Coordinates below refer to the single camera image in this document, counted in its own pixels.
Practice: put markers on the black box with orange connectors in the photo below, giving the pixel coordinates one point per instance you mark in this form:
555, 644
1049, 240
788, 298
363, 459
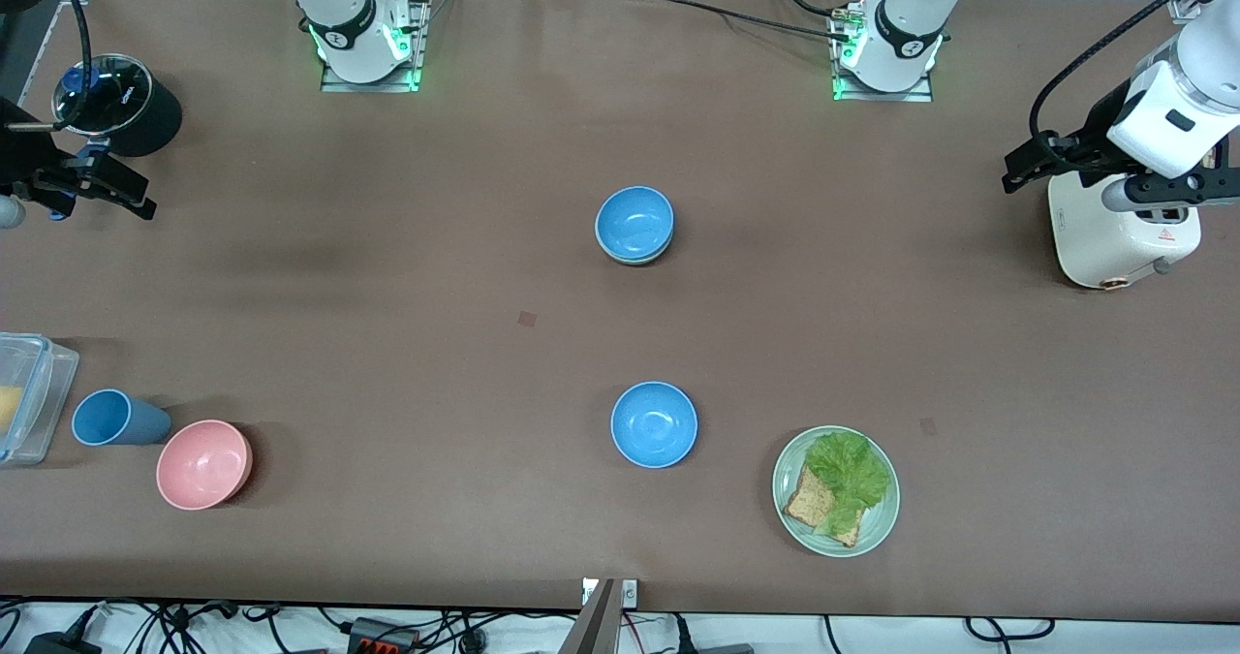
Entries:
383, 637

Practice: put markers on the blue cup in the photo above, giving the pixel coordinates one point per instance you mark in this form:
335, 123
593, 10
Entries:
121, 420

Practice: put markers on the white toaster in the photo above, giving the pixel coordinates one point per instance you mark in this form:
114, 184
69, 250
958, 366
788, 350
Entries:
1114, 247

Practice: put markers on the blue bowl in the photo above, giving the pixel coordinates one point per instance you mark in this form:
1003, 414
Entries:
654, 424
635, 220

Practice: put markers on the green plate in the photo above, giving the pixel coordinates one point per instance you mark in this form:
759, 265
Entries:
877, 518

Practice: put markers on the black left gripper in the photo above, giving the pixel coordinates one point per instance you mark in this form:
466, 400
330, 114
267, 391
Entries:
1097, 138

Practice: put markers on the black power adapter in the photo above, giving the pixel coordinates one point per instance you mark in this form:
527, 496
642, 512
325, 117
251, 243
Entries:
58, 644

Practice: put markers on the green bowl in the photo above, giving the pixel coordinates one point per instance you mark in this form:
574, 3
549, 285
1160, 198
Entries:
635, 261

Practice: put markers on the green lettuce leaf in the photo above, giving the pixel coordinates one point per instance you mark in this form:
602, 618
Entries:
851, 475

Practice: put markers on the grey metal camera pole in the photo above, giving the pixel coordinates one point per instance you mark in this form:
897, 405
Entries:
593, 625

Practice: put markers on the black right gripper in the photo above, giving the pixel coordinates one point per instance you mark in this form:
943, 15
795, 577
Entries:
27, 163

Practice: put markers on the pink bowl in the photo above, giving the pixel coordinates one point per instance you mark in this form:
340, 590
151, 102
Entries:
203, 465

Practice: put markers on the glass lid with blue knob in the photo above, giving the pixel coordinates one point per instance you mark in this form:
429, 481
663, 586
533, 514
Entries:
116, 92

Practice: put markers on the clear plastic container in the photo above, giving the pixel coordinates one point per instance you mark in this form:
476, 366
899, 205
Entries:
44, 392

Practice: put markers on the white table edge bracket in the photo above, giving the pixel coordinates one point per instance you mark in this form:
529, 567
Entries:
630, 593

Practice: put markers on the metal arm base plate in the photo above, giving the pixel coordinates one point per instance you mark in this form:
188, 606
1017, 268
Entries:
882, 97
368, 86

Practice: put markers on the yellow food piece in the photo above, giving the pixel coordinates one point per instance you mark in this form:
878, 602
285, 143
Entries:
8, 412

